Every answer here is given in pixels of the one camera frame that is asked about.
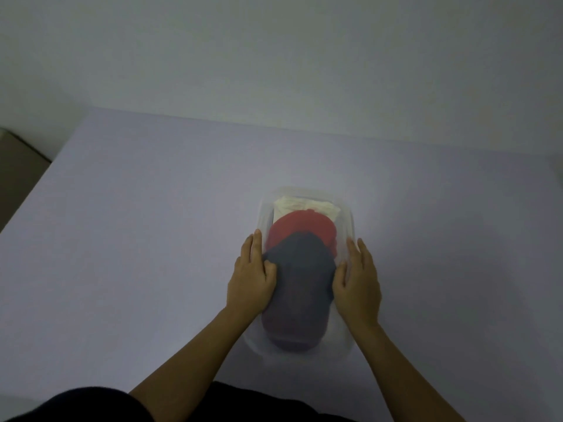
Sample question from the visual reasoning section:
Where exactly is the white baseball cap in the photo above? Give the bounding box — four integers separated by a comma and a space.
273, 196, 342, 225

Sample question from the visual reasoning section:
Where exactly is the person's right forearm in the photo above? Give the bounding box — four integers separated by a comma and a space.
347, 320, 467, 422

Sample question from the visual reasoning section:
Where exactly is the red baseball cap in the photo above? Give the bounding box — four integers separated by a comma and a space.
267, 209, 339, 261

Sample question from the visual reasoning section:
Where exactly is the clear plastic storage bin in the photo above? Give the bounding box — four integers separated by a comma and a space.
243, 186, 358, 362

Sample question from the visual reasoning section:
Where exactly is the person's left hand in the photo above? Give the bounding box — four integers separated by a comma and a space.
226, 229, 278, 322

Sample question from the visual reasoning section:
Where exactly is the person's left forearm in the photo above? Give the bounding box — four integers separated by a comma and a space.
129, 306, 261, 422

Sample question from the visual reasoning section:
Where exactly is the person's right hand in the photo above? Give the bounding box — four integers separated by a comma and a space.
332, 237, 382, 330

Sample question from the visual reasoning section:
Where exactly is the person's dark clothing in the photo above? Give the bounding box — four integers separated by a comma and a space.
0, 381, 358, 422

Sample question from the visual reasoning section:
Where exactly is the brown cabinet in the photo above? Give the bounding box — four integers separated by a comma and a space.
0, 129, 52, 234

